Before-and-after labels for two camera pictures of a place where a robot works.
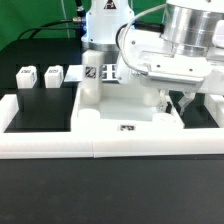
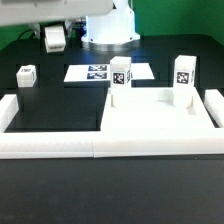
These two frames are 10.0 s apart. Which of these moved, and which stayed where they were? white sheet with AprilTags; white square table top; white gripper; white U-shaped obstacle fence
Moved: white gripper; white square table top
Stayed: white U-shaped obstacle fence; white sheet with AprilTags
